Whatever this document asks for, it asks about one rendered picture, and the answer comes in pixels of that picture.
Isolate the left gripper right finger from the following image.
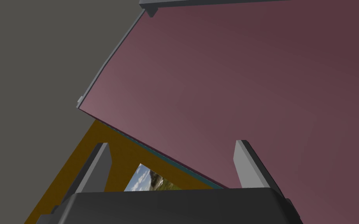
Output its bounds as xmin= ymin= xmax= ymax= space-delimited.
xmin=232 ymin=140 xmax=283 ymax=197

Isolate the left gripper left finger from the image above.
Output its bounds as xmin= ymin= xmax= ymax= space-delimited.
xmin=62 ymin=142 xmax=113 ymax=205

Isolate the landscape picture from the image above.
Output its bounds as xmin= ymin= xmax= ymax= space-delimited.
xmin=123 ymin=163 xmax=183 ymax=192

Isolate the mauve door leaf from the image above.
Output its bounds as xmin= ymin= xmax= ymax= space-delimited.
xmin=76 ymin=0 xmax=359 ymax=224

